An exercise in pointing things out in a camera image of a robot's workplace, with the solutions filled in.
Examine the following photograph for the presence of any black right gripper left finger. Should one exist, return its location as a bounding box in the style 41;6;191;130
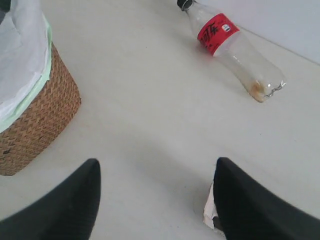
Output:
0;158;101;240

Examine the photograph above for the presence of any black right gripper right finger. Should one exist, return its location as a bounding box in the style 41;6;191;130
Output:
212;157;320;240

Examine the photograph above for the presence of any grey paper pulp tray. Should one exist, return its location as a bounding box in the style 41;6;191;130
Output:
203;183;224;236

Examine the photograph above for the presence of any red label cola bottle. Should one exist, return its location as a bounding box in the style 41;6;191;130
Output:
177;0;287;103

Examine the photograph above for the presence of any woven wicker basket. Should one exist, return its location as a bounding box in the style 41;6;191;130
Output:
0;46;82;176

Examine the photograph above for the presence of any white plastic bin liner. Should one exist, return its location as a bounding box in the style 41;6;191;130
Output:
0;0;52;132

